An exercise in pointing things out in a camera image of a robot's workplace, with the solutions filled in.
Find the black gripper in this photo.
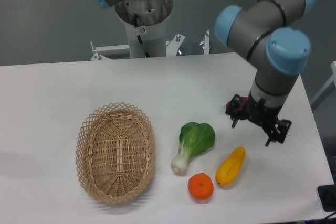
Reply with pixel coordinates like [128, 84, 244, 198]
[225, 93, 292, 146]

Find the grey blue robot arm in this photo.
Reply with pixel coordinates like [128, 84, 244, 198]
[95, 0, 315, 143]

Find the purple sweet potato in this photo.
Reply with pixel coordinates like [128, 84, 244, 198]
[225, 95, 248, 111]

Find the green bok choy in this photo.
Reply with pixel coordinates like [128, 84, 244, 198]
[171, 122, 215, 175]

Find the orange tangerine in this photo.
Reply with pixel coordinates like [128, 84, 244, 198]
[187, 173, 214, 200]

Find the black device at edge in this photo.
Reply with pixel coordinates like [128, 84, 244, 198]
[317, 184, 335, 212]

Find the woven wicker basket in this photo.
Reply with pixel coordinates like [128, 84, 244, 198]
[76, 102, 156, 204]

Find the white frame at right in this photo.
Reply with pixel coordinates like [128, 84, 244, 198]
[310, 61, 335, 111]

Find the white metal base frame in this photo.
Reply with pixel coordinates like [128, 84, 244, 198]
[89, 27, 213, 61]

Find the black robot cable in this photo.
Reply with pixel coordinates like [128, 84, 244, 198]
[133, 13, 151, 58]

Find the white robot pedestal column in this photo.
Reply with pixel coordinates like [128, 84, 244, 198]
[115, 0, 173, 46]

